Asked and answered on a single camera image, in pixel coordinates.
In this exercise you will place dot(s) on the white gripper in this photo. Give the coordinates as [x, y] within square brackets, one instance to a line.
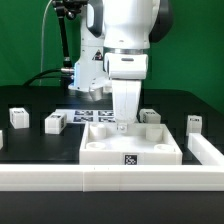
[126, 73]

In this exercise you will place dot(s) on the white square tabletop part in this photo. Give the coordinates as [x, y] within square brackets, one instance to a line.
[140, 144]

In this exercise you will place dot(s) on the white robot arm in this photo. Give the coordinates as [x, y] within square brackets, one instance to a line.
[115, 38]

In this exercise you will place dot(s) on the sheet of fiducial tags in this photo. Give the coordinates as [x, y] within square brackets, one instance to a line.
[81, 116]

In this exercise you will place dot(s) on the white block at left edge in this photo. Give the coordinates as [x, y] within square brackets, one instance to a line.
[1, 139]

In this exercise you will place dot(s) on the white U-shaped fence wall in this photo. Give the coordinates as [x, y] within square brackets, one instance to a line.
[111, 178]

